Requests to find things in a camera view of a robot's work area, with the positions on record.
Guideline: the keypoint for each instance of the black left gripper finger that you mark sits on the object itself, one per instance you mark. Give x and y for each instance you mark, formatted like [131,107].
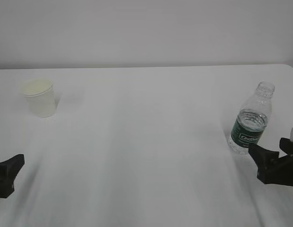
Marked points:
[8,172]

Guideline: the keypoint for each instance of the white paper cup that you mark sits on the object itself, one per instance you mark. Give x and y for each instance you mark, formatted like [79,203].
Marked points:
[40,98]

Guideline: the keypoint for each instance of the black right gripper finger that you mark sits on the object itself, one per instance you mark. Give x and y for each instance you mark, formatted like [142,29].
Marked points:
[272,169]
[286,146]

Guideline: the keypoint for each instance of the clear green-label water bottle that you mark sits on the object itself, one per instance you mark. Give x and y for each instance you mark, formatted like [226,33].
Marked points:
[252,118]

